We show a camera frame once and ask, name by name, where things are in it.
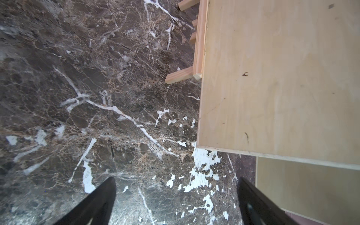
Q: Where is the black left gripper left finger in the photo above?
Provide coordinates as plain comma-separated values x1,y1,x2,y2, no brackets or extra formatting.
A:
55,177,116,225

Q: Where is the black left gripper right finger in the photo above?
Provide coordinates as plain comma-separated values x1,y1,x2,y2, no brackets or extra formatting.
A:
237,177,297,225

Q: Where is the light plywood board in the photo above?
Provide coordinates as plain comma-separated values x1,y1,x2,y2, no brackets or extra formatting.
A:
197,1,360,170

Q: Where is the small wooden easel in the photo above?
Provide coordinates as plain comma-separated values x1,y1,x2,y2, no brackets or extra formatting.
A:
165,0,209,84

